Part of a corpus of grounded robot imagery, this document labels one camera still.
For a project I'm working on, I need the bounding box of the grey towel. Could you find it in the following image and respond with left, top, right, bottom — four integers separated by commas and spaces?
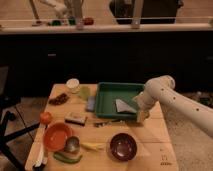
115, 99, 136, 113

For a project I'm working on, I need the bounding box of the green plastic tray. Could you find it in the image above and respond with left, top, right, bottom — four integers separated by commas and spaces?
94, 82, 144, 121

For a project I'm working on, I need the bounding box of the red tomato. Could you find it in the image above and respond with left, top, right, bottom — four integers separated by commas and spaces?
40, 112, 52, 125

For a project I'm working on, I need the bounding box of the blue sponge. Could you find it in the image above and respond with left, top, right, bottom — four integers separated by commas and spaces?
86, 96, 96, 112

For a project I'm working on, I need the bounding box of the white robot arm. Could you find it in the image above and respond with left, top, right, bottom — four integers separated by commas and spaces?
134, 75, 213, 138

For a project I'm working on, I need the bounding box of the dark utensil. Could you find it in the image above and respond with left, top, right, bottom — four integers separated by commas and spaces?
93, 119, 122, 128

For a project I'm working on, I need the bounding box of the black chair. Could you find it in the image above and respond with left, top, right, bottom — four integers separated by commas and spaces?
0, 66, 39, 171

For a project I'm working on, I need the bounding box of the dark grape bunch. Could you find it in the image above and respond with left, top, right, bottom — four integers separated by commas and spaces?
49, 93, 69, 105

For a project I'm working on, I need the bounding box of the purple bowl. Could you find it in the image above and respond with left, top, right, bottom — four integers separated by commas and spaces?
109, 133, 137, 162

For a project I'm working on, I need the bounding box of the red background object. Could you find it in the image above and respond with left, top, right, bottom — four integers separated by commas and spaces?
83, 17, 94, 25

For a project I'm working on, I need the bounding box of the small metal cup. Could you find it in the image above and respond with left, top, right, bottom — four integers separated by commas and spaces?
64, 136, 80, 153

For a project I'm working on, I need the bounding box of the yellow banana toy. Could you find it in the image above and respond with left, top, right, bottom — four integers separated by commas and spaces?
81, 143, 104, 151

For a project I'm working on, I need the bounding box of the green background object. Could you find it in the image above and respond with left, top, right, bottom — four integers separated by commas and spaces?
51, 20, 61, 26

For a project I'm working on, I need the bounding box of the white round cup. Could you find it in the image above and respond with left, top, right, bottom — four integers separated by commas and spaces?
66, 78, 80, 93

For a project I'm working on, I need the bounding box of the orange bowl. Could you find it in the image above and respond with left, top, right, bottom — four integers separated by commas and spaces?
43, 122, 73, 152

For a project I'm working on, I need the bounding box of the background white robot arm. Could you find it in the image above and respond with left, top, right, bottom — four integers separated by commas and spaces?
39, 0, 67, 18

